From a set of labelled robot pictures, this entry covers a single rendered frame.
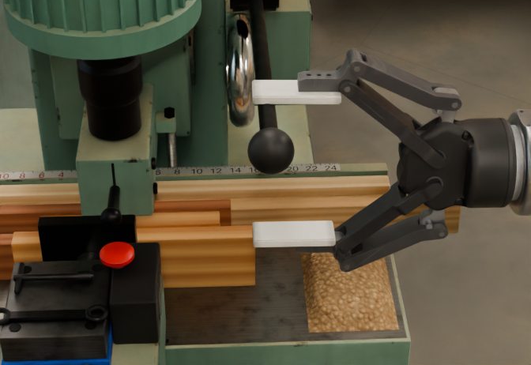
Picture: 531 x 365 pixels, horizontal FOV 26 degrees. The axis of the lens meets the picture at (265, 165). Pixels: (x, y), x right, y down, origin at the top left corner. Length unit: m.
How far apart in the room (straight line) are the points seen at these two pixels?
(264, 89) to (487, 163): 0.19
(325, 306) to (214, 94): 0.33
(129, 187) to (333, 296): 0.22
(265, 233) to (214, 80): 0.36
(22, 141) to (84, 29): 0.59
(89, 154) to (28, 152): 0.43
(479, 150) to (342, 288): 0.24
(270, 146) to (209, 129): 0.51
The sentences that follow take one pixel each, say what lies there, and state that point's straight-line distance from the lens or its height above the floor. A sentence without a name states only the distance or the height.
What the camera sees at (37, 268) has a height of 1.00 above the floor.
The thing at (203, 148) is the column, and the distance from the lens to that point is 1.36.
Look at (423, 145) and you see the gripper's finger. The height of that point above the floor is 1.13.
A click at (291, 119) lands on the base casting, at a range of 1.56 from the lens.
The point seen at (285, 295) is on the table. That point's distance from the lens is 1.13.
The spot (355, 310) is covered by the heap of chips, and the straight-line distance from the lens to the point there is 1.10.
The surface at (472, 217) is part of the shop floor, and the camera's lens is 2.71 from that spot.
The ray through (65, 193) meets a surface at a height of 0.95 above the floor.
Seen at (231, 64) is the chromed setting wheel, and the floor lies 1.05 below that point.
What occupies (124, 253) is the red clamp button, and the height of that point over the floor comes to 1.02.
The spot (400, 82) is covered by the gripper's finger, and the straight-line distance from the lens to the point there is 0.91.
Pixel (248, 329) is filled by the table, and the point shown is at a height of 0.90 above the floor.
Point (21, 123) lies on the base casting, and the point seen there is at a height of 0.80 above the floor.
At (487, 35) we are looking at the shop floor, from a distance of 3.44.
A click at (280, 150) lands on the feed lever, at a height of 1.18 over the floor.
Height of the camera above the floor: 1.66
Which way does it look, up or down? 36 degrees down
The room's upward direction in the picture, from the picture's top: straight up
